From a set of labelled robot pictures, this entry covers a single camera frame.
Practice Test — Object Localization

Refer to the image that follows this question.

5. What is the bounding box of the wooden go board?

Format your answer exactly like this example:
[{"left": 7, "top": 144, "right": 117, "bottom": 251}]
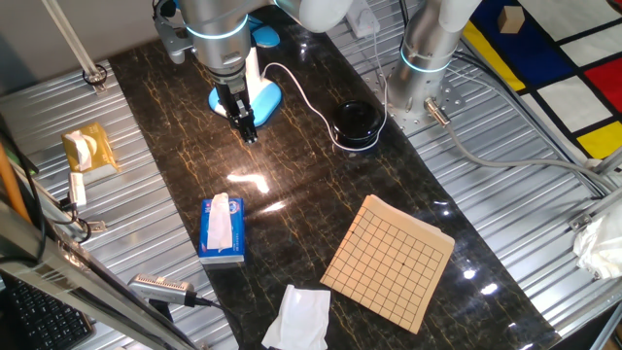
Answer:
[{"left": 320, "top": 193, "right": 457, "bottom": 335}]

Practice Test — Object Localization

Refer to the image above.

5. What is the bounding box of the white power strip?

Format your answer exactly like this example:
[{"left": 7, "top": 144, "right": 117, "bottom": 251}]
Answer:
[{"left": 345, "top": 0, "right": 381, "bottom": 39}]

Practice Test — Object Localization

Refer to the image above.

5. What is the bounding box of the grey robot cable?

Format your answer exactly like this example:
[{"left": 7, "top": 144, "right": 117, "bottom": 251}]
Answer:
[{"left": 423, "top": 96, "right": 618, "bottom": 193}]

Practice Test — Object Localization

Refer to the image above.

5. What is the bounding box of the blue tissue pack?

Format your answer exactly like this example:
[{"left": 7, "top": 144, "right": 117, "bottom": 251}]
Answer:
[{"left": 197, "top": 192, "right": 247, "bottom": 266}]

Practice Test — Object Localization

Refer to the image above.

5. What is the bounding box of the black round puck device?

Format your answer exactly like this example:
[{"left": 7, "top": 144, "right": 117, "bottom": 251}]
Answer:
[{"left": 331, "top": 99, "right": 384, "bottom": 150}]

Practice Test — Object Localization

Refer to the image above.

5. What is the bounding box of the silver depth camera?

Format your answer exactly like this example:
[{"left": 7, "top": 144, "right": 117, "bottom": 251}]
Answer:
[{"left": 127, "top": 272, "right": 196, "bottom": 308}]

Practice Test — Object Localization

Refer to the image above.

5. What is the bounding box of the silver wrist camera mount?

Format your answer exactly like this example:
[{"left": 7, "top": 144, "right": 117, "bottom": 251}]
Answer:
[{"left": 153, "top": 0, "right": 196, "bottom": 65}]

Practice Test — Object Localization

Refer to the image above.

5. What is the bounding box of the orange stick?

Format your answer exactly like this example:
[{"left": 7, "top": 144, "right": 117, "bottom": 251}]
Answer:
[{"left": 0, "top": 143, "right": 31, "bottom": 225}]

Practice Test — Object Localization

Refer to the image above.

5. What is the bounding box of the black camera cable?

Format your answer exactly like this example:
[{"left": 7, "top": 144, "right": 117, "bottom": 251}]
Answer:
[{"left": 184, "top": 291, "right": 244, "bottom": 350}]

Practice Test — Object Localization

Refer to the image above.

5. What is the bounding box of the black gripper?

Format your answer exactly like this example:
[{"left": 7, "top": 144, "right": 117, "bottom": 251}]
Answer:
[{"left": 213, "top": 76, "right": 259, "bottom": 146}]

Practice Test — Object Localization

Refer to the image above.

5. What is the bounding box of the small white adapter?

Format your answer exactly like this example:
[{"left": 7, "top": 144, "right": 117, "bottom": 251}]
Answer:
[{"left": 67, "top": 171, "right": 88, "bottom": 208}]

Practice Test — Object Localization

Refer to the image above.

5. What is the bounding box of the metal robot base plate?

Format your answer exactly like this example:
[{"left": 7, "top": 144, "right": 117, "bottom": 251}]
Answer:
[{"left": 362, "top": 60, "right": 467, "bottom": 133}]

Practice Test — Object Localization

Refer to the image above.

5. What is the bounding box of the white paper tissue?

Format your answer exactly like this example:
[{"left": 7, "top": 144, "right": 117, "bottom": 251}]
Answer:
[{"left": 260, "top": 284, "right": 332, "bottom": 350}]

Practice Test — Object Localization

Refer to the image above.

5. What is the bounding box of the gold tissue box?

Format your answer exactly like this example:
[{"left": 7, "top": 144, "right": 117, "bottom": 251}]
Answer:
[{"left": 60, "top": 121, "right": 121, "bottom": 185}]

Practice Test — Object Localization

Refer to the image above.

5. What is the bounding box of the silver metal frame bar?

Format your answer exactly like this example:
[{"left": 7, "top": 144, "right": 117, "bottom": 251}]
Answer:
[{"left": 0, "top": 198, "right": 200, "bottom": 350}]

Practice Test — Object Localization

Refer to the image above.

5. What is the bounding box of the white lamp power cable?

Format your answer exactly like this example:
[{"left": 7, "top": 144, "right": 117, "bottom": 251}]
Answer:
[{"left": 260, "top": 21, "right": 390, "bottom": 153}]

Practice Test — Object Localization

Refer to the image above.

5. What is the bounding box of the black monitor cable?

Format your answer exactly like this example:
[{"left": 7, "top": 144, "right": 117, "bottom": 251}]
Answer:
[{"left": 0, "top": 114, "right": 93, "bottom": 266}]

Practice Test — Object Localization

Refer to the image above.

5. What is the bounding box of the small wooden block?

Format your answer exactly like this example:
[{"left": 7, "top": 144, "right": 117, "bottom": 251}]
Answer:
[{"left": 497, "top": 5, "right": 527, "bottom": 35}]

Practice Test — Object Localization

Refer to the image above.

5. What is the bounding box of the black keyboard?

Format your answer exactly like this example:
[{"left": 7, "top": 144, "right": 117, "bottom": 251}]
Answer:
[{"left": 3, "top": 274, "right": 94, "bottom": 350}]

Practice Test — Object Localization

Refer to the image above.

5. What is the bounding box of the colourful block pattern cloth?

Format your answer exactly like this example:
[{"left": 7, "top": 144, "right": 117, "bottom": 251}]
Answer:
[{"left": 461, "top": 0, "right": 622, "bottom": 161}]

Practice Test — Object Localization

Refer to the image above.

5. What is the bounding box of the blue and white desk lamp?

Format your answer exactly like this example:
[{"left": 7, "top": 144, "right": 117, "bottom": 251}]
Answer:
[{"left": 208, "top": 14, "right": 284, "bottom": 128}]

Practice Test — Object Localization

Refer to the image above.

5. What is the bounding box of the white crumpled cloth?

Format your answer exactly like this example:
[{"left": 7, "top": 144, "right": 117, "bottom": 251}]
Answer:
[{"left": 571, "top": 203, "right": 622, "bottom": 282}]

